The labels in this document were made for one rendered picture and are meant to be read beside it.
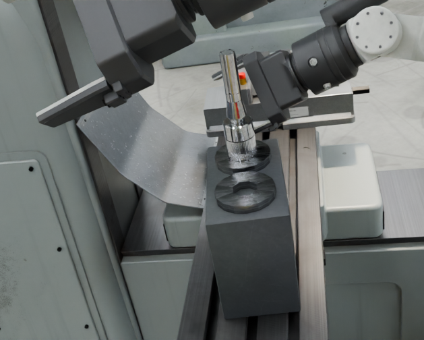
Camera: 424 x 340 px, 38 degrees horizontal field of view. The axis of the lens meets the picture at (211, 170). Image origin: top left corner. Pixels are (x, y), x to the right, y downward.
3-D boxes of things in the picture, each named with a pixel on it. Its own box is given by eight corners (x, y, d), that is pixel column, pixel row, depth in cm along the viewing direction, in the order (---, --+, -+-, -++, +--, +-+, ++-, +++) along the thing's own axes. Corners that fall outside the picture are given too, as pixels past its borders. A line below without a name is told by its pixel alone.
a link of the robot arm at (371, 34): (344, 83, 97) (413, 50, 93) (333, 84, 87) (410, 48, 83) (314, 18, 97) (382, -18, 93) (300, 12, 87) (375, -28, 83)
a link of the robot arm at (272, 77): (283, 125, 102) (350, 94, 97) (268, 130, 93) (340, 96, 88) (252, 56, 102) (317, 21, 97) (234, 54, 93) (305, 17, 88)
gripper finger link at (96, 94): (30, 112, 43) (106, 75, 42) (52, 119, 46) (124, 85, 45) (37, 132, 43) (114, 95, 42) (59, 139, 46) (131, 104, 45)
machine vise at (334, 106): (348, 94, 153) (346, 53, 147) (356, 123, 140) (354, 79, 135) (211, 109, 158) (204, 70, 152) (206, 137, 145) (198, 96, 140)
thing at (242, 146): (251, 162, 95) (247, 134, 92) (223, 160, 97) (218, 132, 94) (261, 146, 98) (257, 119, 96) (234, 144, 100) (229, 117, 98)
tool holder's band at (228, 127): (247, 134, 92) (246, 128, 92) (218, 132, 94) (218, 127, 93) (257, 119, 96) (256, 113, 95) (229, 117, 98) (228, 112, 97)
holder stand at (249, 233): (288, 224, 113) (277, 130, 102) (301, 312, 94) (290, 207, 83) (223, 233, 114) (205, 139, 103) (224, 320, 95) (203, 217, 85)
